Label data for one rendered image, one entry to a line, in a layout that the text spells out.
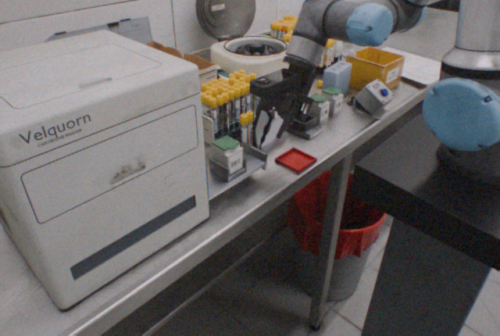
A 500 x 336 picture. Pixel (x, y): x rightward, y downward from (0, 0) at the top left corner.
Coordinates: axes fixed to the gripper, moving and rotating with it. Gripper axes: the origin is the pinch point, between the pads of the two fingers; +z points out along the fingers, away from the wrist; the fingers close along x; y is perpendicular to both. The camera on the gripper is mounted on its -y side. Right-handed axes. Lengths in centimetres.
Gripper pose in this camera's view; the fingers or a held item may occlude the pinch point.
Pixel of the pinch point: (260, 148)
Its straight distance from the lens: 82.4
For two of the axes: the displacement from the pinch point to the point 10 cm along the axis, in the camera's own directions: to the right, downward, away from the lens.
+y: 6.1, 0.9, 7.9
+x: -7.1, -3.7, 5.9
